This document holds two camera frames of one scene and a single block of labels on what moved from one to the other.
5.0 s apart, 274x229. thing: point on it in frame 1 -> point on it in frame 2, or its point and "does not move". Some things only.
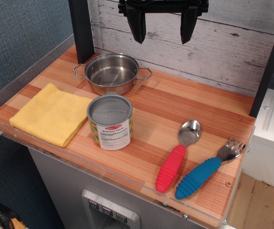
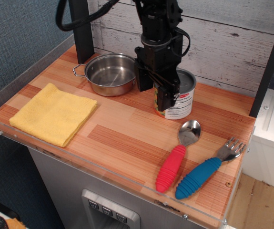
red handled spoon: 189,132 does not move
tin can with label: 111,120 -> 182,108
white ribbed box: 267,156 does not move
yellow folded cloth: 51,116 does not move
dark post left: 82,29 does not move
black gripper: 136,10 -> 163,60
